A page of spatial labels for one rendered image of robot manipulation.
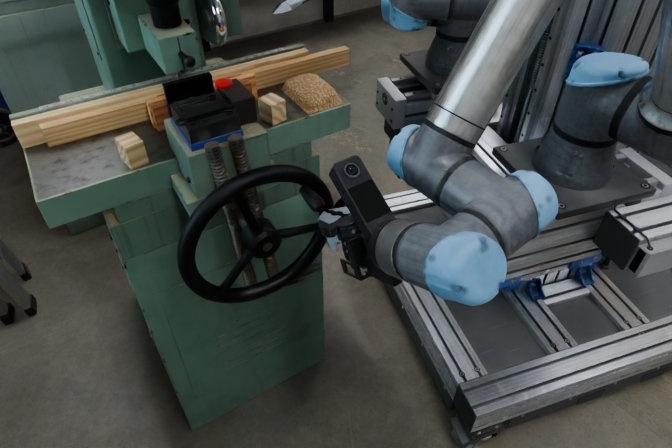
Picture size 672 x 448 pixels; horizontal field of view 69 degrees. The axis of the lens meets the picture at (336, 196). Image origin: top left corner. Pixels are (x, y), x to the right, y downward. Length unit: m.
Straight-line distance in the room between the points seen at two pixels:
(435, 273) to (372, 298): 1.28
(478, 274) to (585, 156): 0.54
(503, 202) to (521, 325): 1.01
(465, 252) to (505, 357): 1.00
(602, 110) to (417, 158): 0.41
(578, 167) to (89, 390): 1.48
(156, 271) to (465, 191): 0.68
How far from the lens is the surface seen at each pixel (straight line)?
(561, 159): 1.02
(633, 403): 1.82
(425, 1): 0.99
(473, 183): 0.60
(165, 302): 1.14
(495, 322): 1.55
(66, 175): 0.96
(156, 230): 1.00
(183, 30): 0.98
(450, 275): 0.51
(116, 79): 1.22
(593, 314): 1.68
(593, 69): 0.96
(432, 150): 0.64
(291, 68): 1.12
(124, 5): 1.07
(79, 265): 2.13
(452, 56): 1.36
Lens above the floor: 1.41
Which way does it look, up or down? 40 degrees down
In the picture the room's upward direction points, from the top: straight up
